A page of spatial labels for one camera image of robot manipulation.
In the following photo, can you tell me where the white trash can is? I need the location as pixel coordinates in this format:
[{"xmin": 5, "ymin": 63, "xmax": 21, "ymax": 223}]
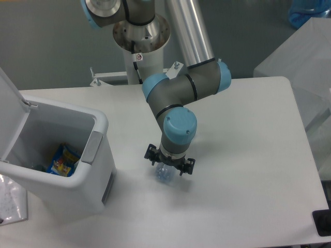
[{"xmin": 1, "ymin": 95, "xmax": 116, "ymax": 213}]

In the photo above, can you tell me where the translucent plastic box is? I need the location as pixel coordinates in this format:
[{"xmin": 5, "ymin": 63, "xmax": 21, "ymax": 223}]
[{"xmin": 253, "ymin": 18, "xmax": 330, "ymax": 181}]

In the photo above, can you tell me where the white trash can lid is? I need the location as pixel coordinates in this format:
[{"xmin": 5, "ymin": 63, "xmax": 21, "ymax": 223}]
[{"xmin": 1, "ymin": 70, "xmax": 30, "ymax": 160}]

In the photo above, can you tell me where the colourful snack wrapper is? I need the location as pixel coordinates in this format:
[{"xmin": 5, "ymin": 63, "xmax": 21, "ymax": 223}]
[{"xmin": 46, "ymin": 143, "xmax": 82, "ymax": 177}]

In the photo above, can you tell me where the black device at edge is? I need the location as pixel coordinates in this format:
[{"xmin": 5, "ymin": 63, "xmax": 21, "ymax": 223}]
[{"xmin": 312, "ymin": 209, "xmax": 330, "ymax": 237}]

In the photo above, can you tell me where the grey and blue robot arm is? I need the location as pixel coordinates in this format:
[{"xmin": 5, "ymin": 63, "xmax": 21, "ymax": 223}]
[{"xmin": 81, "ymin": 1, "xmax": 231, "ymax": 174}]

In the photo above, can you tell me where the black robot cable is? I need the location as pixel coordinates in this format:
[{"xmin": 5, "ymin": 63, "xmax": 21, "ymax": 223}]
[{"xmin": 130, "ymin": 40, "xmax": 144, "ymax": 85}]

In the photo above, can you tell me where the blue water jug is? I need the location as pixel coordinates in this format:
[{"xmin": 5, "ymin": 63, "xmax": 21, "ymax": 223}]
[{"xmin": 288, "ymin": 0, "xmax": 330, "ymax": 29}]

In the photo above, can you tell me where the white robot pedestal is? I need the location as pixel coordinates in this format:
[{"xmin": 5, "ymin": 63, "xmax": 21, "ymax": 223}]
[{"xmin": 89, "ymin": 48, "xmax": 184, "ymax": 87}]

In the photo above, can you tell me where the crushed clear plastic bottle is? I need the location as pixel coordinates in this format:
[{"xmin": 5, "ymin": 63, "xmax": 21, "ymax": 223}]
[{"xmin": 154, "ymin": 163, "xmax": 178, "ymax": 184}]

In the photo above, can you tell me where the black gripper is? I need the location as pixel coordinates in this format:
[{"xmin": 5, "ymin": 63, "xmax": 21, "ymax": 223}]
[{"xmin": 144, "ymin": 144, "xmax": 195, "ymax": 176}]

